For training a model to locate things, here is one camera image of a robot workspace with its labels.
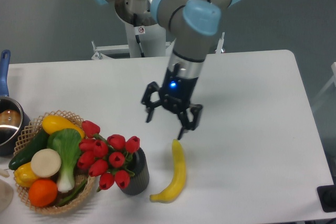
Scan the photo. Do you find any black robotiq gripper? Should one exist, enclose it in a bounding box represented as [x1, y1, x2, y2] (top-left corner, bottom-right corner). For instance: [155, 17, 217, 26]
[141, 69, 203, 140]

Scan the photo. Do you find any red tulip bouquet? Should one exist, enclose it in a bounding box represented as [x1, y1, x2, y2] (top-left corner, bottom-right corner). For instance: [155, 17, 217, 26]
[77, 120, 140, 192]

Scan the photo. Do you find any dark grey ribbed vase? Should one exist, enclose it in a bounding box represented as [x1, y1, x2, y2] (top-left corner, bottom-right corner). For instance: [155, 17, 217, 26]
[121, 148, 150, 196]

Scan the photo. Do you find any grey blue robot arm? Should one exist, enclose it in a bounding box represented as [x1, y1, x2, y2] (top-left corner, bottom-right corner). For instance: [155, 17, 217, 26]
[96, 0, 241, 134]

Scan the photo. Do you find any yellow banana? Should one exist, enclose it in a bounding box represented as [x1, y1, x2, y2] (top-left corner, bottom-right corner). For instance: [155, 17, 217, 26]
[150, 139, 186, 204]

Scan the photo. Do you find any green bok choy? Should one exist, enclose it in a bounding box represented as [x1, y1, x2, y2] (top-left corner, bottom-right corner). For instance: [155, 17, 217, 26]
[47, 129, 82, 193]

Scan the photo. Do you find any yellow squash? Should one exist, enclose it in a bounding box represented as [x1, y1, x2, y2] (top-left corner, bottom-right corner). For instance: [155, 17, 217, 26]
[41, 115, 85, 138]

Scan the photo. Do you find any green bean pod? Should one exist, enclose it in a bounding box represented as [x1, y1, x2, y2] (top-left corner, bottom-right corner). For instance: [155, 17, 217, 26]
[55, 179, 87, 207]

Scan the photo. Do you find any dark green cucumber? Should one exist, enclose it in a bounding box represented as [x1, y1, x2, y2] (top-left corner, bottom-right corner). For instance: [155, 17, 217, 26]
[8, 129, 49, 170]

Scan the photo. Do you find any woven bamboo basket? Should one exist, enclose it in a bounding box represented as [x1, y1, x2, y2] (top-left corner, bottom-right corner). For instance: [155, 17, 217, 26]
[14, 110, 95, 215]

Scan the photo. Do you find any beige round bun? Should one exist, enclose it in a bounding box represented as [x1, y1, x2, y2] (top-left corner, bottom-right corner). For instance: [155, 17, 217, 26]
[30, 148, 61, 178]

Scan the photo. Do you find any orange fruit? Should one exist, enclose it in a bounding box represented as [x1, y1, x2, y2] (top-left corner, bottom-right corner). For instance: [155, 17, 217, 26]
[28, 179, 58, 207]

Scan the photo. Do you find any yellow bell pepper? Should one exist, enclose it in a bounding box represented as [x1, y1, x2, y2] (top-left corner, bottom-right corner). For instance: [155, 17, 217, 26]
[14, 162, 40, 187]

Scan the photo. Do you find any black device at table edge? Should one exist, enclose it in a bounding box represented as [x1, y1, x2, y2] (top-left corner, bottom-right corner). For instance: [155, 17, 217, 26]
[317, 185, 335, 212]

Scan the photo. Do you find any beige object at left edge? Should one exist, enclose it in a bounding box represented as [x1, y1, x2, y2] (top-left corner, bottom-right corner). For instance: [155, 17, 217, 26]
[0, 179, 14, 212]

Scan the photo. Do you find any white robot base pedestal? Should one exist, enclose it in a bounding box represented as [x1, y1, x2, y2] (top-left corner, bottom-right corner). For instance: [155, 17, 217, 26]
[90, 0, 226, 60]

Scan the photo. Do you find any white frame at right edge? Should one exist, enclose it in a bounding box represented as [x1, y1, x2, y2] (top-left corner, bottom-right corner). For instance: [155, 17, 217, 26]
[311, 62, 335, 113]

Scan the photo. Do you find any blue handled saucepan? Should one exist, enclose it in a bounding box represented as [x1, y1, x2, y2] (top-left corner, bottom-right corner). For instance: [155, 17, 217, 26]
[1, 49, 30, 156]

